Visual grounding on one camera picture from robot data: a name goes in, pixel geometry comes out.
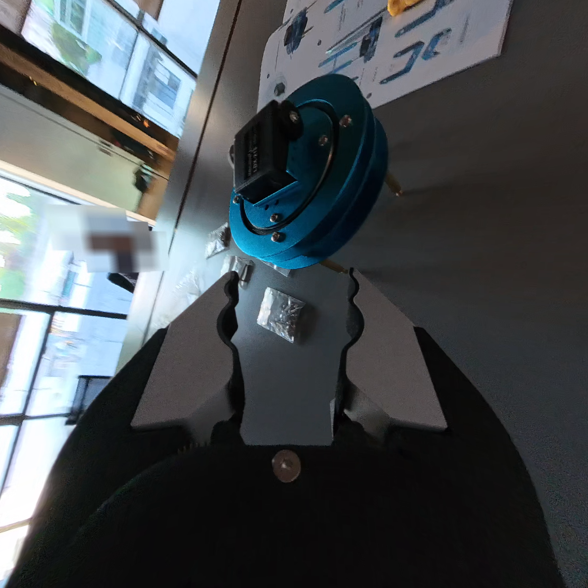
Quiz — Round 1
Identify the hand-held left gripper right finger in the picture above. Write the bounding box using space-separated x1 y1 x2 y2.
330 268 449 443

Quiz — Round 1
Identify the printed instruction sheet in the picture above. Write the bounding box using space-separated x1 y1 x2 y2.
257 0 514 109

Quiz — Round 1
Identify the dark grey desk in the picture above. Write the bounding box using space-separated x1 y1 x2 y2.
115 0 588 588

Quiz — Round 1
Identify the clear plastic bag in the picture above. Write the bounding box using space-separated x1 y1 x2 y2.
174 270 204 305

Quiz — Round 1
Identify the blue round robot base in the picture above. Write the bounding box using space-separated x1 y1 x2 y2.
228 73 405 276

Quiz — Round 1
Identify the clear bag of screws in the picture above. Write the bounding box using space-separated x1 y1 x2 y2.
222 255 254 290
205 222 231 259
256 287 307 345

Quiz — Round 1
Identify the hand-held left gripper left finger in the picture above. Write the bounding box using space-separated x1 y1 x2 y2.
131 271 245 431

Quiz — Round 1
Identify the window with wooden sill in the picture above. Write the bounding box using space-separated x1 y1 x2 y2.
20 0 199 139

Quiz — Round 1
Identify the large grid window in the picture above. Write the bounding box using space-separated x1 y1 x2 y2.
0 174 141 533

